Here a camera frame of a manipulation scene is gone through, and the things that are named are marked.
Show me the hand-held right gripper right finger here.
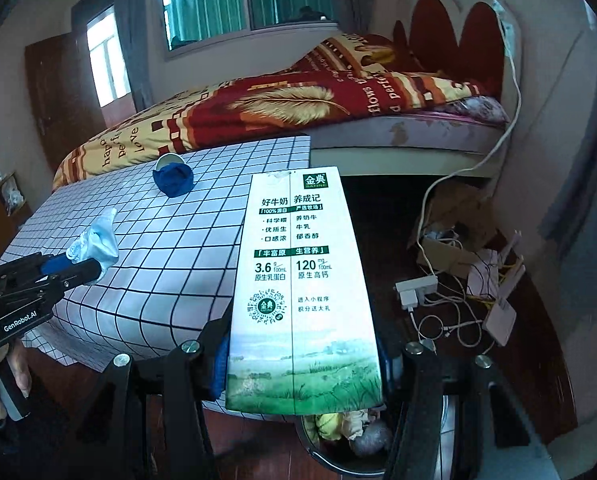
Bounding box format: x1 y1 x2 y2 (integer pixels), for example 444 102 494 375
378 327 554 480

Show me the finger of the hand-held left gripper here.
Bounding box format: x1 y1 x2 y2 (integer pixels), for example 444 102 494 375
0 252 75 282
0 258 103 302

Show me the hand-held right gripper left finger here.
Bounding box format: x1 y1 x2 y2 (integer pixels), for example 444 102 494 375
86 305 235 480

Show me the light blue face mask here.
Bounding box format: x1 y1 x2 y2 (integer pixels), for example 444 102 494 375
68 207 120 271

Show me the dark trash bin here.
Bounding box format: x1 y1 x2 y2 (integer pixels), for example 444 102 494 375
298 400 404 479

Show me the green and white milk carton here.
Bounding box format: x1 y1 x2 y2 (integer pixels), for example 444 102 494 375
227 165 383 416

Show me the wooden cabinet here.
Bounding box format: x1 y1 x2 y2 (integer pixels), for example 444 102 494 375
0 172 32 252

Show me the table with checkered cloth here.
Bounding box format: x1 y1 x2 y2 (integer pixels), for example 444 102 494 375
0 134 313 413

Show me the grey crumpled wad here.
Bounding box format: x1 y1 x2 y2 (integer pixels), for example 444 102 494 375
351 420 394 456

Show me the white power strip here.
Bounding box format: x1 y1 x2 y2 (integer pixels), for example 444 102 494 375
395 275 439 311

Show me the white router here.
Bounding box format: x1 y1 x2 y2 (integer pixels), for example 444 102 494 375
481 230 525 347

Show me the blue crumpled cloth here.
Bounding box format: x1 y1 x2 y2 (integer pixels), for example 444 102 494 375
152 161 195 199

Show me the white crumpled paper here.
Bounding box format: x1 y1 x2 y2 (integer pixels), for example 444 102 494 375
465 247 500 297

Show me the cardboard box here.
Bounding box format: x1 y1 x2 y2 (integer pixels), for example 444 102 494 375
417 182 500 281

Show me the brown wooden door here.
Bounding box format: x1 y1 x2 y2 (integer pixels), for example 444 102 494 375
25 31 104 161

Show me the bright balcony doorway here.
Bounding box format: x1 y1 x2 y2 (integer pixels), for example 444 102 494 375
71 0 134 111

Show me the pink bed mattress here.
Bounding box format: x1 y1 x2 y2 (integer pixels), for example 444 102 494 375
308 109 511 181

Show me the bed with red blanket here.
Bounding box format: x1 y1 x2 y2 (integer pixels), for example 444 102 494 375
52 32 501 193

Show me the floral pillow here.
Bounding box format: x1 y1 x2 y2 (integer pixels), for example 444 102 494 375
448 95 510 124

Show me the window with teal curtain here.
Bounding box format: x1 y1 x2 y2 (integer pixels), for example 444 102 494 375
153 0 339 53

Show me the red heart-shaped headboard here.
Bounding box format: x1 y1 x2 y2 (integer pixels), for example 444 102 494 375
393 0 519 102

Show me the long white cable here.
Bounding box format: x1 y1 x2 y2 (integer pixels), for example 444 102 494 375
408 0 522 261

